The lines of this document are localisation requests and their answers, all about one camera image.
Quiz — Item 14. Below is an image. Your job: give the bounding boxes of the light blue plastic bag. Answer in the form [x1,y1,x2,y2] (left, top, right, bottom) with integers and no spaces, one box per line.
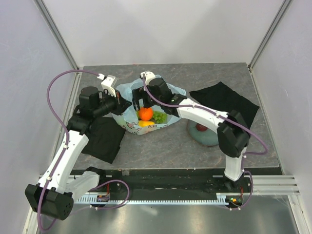
[113,78,180,135]

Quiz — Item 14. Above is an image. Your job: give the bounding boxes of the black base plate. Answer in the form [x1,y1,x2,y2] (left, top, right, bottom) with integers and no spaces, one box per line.
[73,167,254,195]

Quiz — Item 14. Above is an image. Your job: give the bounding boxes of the black cloth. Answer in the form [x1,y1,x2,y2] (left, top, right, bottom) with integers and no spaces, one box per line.
[82,117,125,164]
[190,82,259,128]

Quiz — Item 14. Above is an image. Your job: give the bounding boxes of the yellow mango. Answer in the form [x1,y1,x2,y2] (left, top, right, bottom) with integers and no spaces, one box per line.
[138,120,155,127]

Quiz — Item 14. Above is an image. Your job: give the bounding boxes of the left black cloth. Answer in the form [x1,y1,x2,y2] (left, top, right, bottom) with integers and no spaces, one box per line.
[82,117,125,164]

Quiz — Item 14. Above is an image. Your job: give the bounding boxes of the aluminium corner post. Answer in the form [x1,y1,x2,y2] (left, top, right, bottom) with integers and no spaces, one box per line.
[34,0,79,69]
[248,0,293,72]

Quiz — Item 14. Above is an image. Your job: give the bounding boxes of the green grape bunch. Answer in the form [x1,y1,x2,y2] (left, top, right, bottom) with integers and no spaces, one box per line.
[152,111,168,124]

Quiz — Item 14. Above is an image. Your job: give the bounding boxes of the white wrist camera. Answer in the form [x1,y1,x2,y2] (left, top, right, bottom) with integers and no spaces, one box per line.
[97,74,117,97]
[139,71,156,84]

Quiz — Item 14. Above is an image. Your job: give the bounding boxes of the dark fruit plate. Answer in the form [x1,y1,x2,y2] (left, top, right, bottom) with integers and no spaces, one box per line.
[187,120,218,147]

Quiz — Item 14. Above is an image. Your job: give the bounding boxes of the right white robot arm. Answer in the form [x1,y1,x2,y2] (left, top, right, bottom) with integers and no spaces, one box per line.
[132,78,250,192]

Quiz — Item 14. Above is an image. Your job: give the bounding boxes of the toothed cable duct rail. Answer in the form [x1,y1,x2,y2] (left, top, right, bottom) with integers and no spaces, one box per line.
[75,194,230,205]

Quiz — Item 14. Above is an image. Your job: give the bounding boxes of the right aluminium corner post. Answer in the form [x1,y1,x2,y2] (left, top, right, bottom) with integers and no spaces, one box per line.
[248,0,293,72]

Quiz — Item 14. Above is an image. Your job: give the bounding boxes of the right black cloth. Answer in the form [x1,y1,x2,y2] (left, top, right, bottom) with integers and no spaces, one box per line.
[190,82,259,128]

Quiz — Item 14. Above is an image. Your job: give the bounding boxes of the orange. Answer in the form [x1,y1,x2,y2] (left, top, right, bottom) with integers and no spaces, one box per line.
[138,108,154,121]

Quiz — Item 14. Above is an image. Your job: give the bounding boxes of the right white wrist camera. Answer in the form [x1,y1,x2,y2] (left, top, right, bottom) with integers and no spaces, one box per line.
[139,71,156,84]

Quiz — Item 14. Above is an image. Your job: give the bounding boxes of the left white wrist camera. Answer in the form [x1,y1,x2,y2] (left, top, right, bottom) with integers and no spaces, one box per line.
[97,74,117,97]

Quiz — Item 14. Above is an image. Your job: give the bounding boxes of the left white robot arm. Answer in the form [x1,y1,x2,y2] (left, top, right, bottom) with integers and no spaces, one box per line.
[25,86,131,220]

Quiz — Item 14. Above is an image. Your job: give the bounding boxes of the left aluminium corner post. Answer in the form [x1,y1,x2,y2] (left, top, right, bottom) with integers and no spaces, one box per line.
[34,0,79,69]

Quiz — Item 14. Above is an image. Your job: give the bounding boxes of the dark purple plum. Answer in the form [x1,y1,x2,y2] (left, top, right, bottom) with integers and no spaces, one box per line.
[195,123,208,132]

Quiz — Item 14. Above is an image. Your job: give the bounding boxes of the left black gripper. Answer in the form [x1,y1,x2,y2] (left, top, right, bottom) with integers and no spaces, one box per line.
[93,88,132,118]

